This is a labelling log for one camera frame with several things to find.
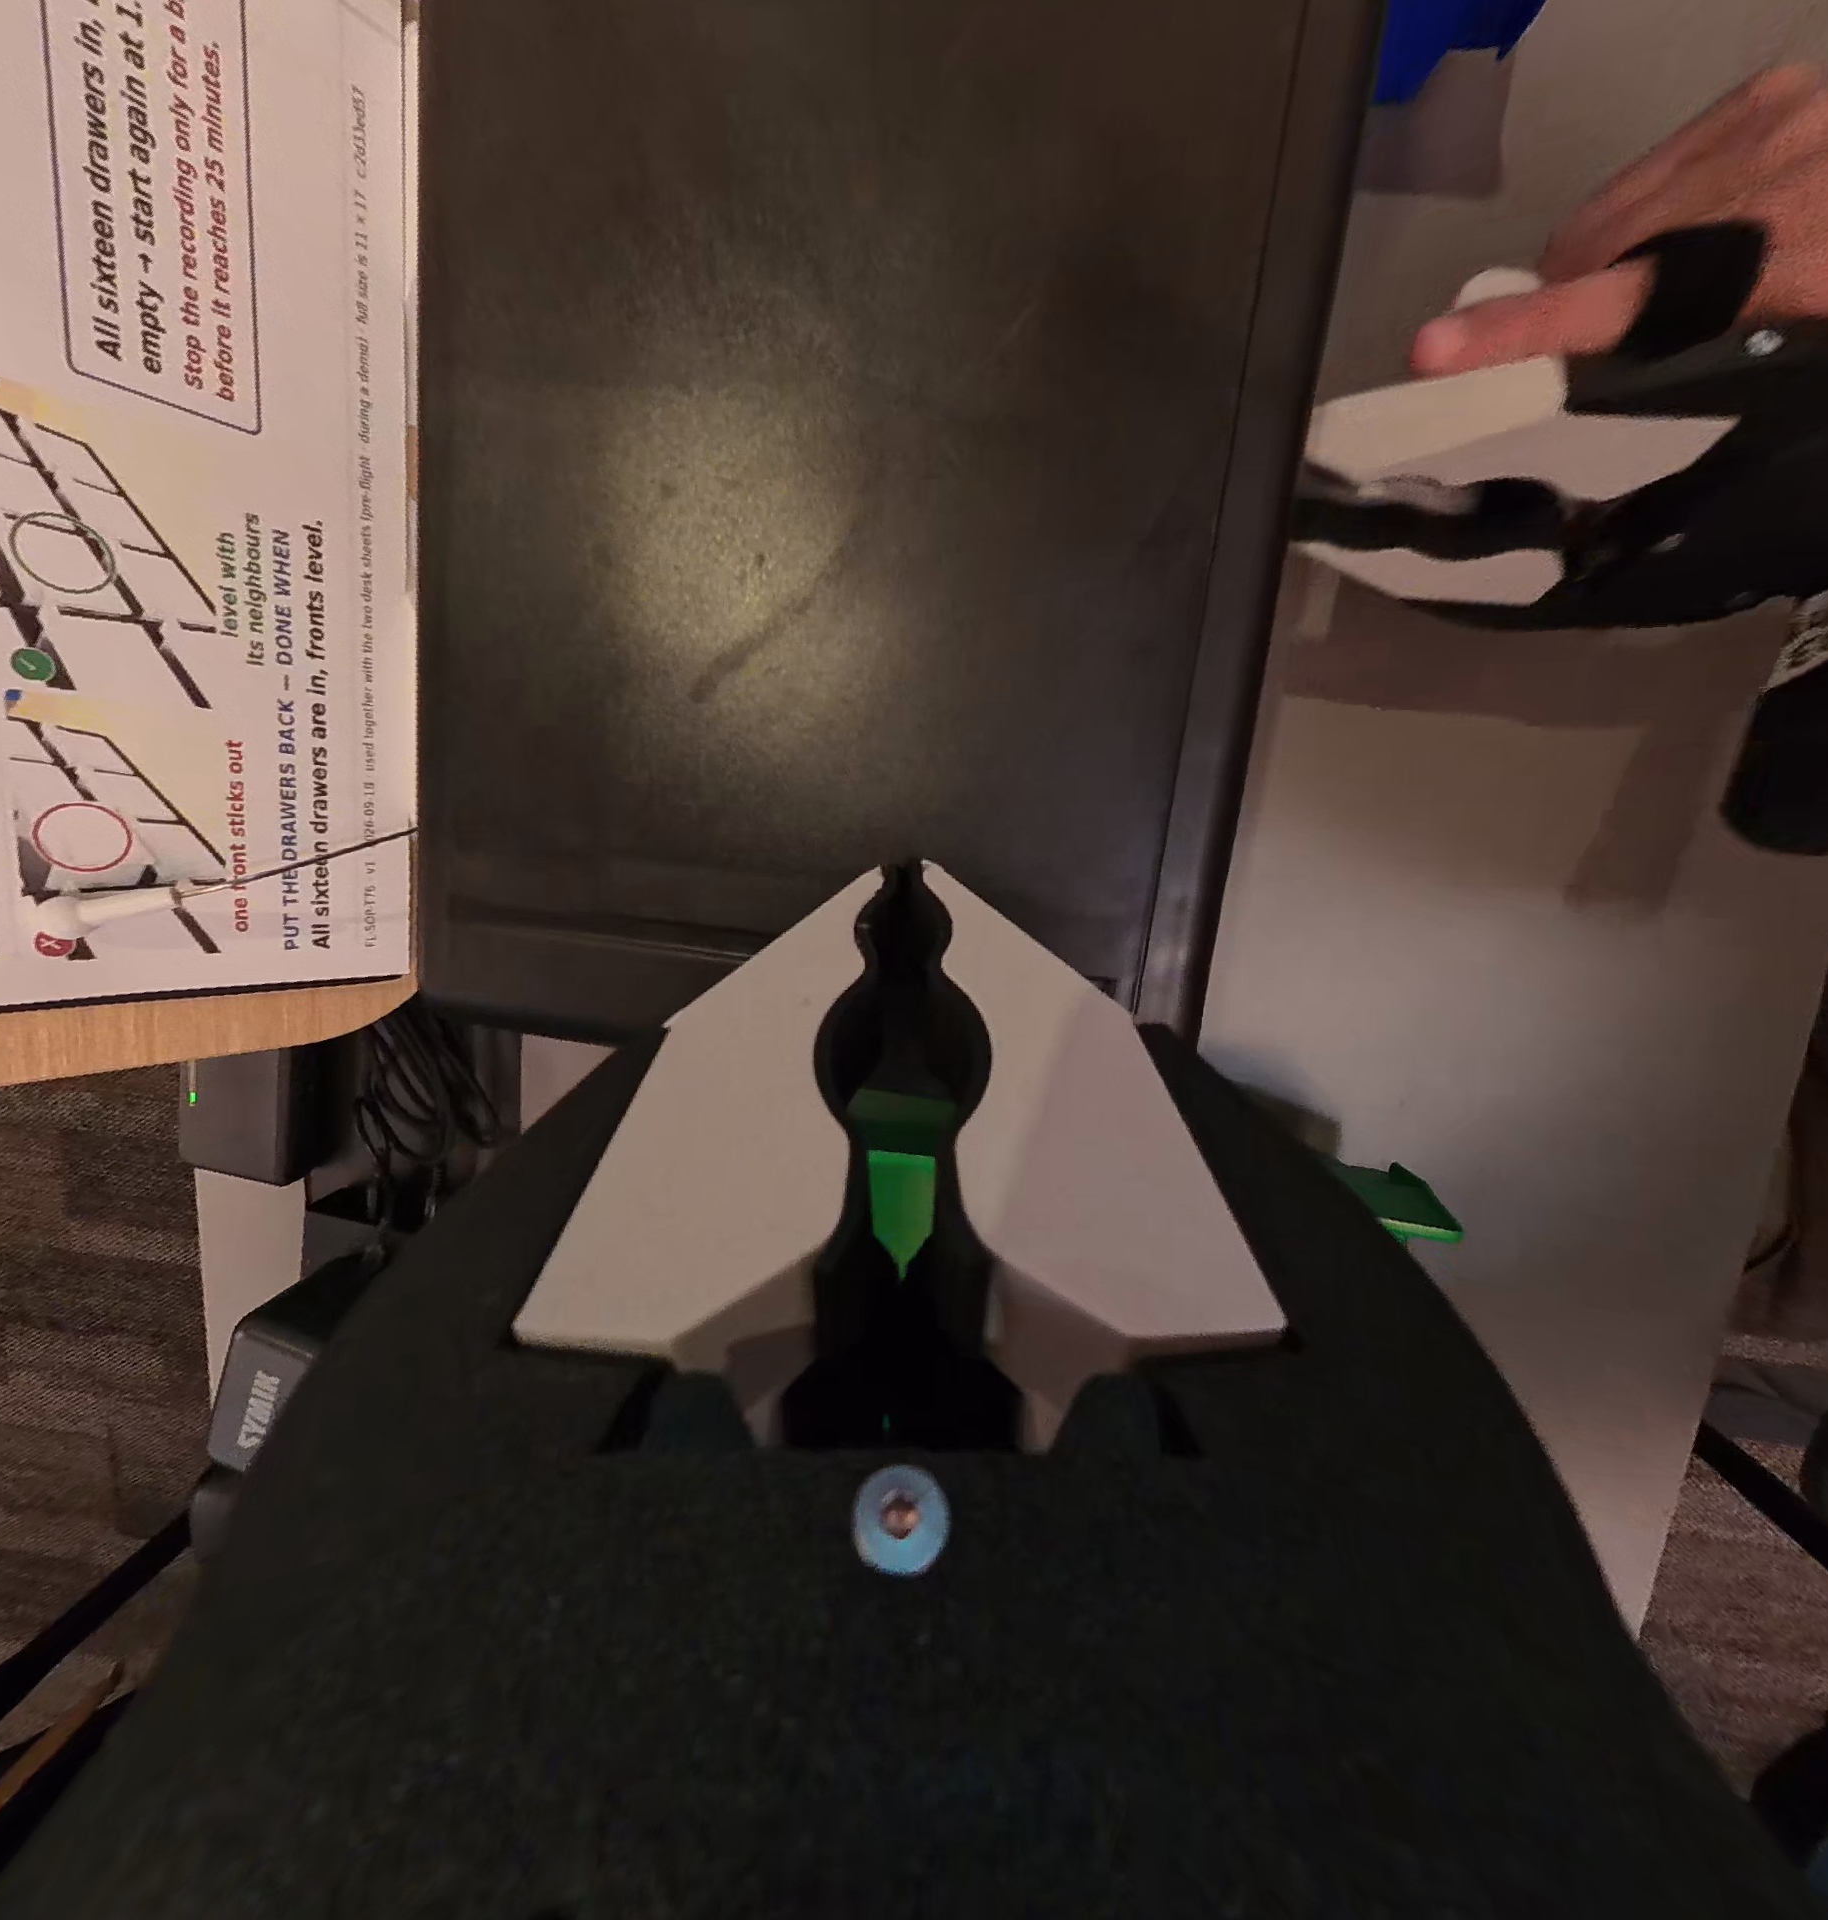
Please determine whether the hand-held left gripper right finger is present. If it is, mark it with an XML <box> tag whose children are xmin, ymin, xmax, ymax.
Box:
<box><xmin>913</xmin><ymin>862</ymin><xmax>1287</xmax><ymax>1452</ymax></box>

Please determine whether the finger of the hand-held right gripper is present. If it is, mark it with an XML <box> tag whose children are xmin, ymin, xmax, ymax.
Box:
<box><xmin>1296</xmin><ymin>360</ymin><xmax>1575</xmax><ymax>520</ymax></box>
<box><xmin>1285</xmin><ymin>506</ymin><xmax>1591</xmax><ymax>611</ymax></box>

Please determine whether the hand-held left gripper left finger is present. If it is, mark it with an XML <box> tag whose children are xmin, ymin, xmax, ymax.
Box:
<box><xmin>511</xmin><ymin>862</ymin><xmax>908</xmax><ymax>1445</ymax></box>

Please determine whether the green plastic bin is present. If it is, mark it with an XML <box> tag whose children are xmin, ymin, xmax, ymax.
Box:
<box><xmin>849</xmin><ymin>1091</ymin><xmax>1465</xmax><ymax>1280</ymax></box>

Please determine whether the blue plastic bin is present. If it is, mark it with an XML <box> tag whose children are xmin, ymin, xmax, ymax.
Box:
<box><xmin>1369</xmin><ymin>0</ymin><xmax>1550</xmax><ymax>109</ymax></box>

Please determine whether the black drawer cabinet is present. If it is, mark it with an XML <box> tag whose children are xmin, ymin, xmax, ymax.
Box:
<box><xmin>416</xmin><ymin>0</ymin><xmax>1387</xmax><ymax>1052</ymax></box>

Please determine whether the person's right hand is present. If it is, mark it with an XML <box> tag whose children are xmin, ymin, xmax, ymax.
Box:
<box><xmin>1408</xmin><ymin>56</ymin><xmax>1828</xmax><ymax>380</ymax></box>

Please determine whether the white table leg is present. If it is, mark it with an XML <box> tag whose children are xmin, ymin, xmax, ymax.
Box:
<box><xmin>193</xmin><ymin>1161</ymin><xmax>313</xmax><ymax>1313</ymax></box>

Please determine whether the black power adapter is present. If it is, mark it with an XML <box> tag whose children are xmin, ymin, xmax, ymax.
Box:
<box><xmin>177</xmin><ymin>1045</ymin><xmax>316</xmax><ymax>1188</ymax></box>

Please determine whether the black power brick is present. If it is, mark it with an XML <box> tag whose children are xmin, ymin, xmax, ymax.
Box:
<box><xmin>205</xmin><ymin>1255</ymin><xmax>368</xmax><ymax>1487</ymax></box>

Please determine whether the light wooden table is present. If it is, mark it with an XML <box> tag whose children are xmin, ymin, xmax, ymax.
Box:
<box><xmin>0</xmin><ymin>0</ymin><xmax>424</xmax><ymax>1094</ymax></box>

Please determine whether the white tethered pen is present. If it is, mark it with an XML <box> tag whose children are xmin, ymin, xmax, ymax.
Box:
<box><xmin>32</xmin><ymin>881</ymin><xmax>183</xmax><ymax>944</ymax></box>

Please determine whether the printed instruction sheet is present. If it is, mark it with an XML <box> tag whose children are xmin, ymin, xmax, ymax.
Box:
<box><xmin>0</xmin><ymin>0</ymin><xmax>422</xmax><ymax>1013</ymax></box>

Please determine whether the black frame bar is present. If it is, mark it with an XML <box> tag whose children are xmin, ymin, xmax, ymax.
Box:
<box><xmin>1694</xmin><ymin>1415</ymin><xmax>1828</xmax><ymax>1600</ymax></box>
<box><xmin>0</xmin><ymin>1500</ymin><xmax>203</xmax><ymax>1757</ymax></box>

